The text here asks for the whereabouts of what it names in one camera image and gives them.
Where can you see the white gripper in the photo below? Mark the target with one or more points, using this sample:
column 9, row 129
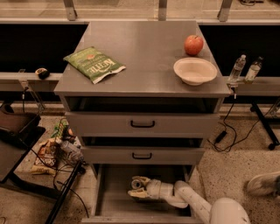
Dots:
column 153, row 187

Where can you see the green soda can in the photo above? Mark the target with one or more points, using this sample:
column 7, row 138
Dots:
column 136, row 184

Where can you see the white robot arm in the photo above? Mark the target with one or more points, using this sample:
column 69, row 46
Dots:
column 181, row 195

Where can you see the grey open bottom drawer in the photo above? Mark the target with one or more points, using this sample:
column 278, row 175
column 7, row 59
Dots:
column 113, row 205

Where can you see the grey middle drawer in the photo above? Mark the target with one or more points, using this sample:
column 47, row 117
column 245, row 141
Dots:
column 142, row 155

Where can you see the grey top drawer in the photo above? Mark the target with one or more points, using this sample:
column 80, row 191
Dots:
column 121, row 124

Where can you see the grey drawer cabinet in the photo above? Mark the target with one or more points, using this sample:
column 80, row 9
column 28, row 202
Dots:
column 147, row 85

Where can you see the crumpled plastic bottle on floor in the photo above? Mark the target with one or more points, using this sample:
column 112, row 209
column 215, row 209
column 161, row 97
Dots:
column 72, row 152

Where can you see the snack bag on floor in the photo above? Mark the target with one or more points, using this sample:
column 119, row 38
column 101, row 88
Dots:
column 46, row 159

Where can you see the green snack packet on floor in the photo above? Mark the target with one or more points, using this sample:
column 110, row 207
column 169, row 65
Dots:
column 59, row 128

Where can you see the grey sneaker shoe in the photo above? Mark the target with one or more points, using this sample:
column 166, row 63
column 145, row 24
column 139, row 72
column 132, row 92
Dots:
column 265, row 184

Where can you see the white paper bowl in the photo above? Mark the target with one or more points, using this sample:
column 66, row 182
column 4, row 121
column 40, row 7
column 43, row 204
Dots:
column 195, row 71

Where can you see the green Kettle chips bag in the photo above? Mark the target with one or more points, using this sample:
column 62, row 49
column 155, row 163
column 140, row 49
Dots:
column 94, row 64

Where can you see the black rolling stand leg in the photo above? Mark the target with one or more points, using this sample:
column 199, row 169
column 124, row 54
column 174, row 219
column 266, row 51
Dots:
column 266, row 123

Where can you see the clear plastic water bottle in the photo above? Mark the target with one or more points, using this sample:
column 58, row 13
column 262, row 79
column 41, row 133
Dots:
column 236, row 71

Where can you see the red apple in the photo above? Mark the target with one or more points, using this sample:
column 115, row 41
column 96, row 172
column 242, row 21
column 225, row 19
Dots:
column 193, row 44

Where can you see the black yellow tape measure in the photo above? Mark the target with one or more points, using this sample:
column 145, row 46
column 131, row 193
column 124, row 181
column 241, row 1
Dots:
column 42, row 73

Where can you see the black power cable adapter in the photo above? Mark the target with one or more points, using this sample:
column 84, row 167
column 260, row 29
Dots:
column 233, row 133

